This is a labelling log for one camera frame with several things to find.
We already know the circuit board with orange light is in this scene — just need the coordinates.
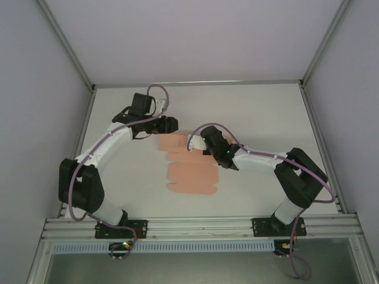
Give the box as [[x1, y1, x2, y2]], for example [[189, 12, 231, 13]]
[[274, 240, 300, 256]]

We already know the circuit board with green light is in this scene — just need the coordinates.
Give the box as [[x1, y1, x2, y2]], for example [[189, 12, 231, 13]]
[[108, 241, 134, 253]]

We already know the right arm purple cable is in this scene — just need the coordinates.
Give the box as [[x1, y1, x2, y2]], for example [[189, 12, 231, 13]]
[[187, 122, 338, 280]]

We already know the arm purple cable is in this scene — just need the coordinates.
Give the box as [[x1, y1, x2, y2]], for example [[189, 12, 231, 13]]
[[68, 84, 171, 263], [187, 122, 338, 280]]

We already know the aluminium frame rail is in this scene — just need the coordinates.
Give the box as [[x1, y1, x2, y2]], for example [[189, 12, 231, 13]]
[[59, 87, 97, 220], [299, 85, 349, 214], [93, 79, 303, 89]]

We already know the wide aluminium mounting rail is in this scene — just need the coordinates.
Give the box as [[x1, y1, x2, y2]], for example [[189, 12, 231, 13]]
[[41, 214, 364, 240]]

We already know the aluminium frame post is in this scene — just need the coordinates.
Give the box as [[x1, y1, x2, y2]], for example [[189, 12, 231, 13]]
[[349, 238, 374, 284], [25, 238, 56, 284], [298, 0, 356, 89], [37, 0, 96, 91]]

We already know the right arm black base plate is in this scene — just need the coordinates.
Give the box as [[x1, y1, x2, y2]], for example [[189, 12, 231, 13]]
[[251, 217, 306, 237]]

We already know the light blue slotted cable duct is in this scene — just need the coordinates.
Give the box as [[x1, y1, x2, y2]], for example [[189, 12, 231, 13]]
[[52, 240, 275, 254]]

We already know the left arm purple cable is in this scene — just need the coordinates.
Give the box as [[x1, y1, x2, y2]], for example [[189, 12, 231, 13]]
[[68, 84, 171, 263]]

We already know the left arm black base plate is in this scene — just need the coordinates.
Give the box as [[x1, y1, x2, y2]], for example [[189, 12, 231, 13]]
[[94, 219, 149, 239]]

